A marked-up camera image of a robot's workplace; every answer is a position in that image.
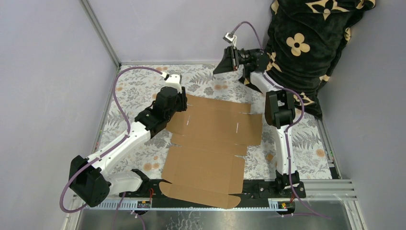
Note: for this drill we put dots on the aluminium corner post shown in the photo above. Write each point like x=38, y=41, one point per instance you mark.
x=90, y=13

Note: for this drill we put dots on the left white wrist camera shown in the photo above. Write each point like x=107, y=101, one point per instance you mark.
x=174, y=81

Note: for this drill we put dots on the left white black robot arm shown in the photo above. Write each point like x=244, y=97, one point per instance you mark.
x=92, y=178

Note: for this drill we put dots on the black floral blanket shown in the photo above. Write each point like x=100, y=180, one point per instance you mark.
x=306, y=40

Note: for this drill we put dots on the aluminium frame rail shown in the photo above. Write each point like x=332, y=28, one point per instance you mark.
x=307, y=190

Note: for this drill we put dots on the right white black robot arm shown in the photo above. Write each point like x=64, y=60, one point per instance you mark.
x=279, y=111

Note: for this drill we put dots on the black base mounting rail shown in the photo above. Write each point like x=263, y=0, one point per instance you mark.
x=255, y=193

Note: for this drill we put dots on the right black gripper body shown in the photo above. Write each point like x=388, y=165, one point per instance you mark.
x=244, y=57

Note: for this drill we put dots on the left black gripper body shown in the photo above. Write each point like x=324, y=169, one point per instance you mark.
x=180, y=105

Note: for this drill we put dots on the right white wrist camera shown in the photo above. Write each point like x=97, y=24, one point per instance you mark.
x=230, y=38

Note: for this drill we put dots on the brown cardboard box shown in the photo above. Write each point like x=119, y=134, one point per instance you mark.
x=205, y=163

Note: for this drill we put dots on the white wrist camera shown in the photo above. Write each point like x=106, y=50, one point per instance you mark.
x=230, y=38
x=174, y=81

